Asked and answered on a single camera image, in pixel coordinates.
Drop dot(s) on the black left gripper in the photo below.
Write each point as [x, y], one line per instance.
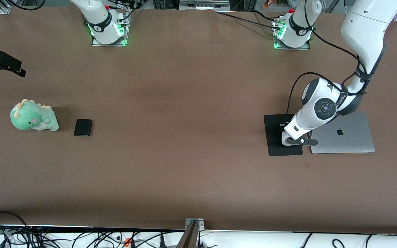
[283, 126]

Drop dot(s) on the silver laptop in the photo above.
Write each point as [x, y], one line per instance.
[353, 137]

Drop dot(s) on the green dinosaur plush toy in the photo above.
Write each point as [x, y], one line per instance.
[29, 117]

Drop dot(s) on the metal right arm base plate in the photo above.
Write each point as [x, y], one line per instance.
[115, 44]

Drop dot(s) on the black mouse pad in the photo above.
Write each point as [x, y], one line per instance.
[274, 144]

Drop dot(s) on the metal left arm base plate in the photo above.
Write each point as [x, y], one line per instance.
[305, 47]

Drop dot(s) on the aluminium table edge bracket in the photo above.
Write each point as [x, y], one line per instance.
[193, 237]

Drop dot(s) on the grey metal device box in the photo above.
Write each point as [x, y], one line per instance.
[202, 5]

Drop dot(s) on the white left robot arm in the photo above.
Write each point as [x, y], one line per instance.
[364, 27]

